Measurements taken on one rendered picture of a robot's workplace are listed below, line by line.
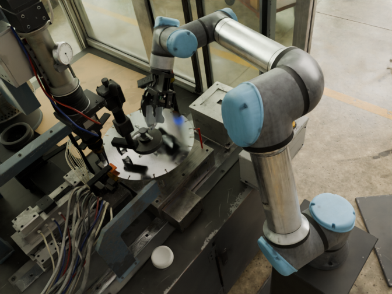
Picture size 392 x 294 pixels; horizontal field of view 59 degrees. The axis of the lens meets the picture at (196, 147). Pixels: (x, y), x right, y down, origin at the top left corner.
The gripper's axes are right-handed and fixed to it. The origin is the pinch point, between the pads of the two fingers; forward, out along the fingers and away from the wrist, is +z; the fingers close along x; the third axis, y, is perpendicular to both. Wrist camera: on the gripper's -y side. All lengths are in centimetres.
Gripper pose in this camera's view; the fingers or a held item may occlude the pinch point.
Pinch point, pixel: (150, 125)
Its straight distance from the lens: 119.3
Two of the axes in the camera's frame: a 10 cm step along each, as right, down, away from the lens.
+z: -1.7, 9.1, 3.7
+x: 8.0, -0.9, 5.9
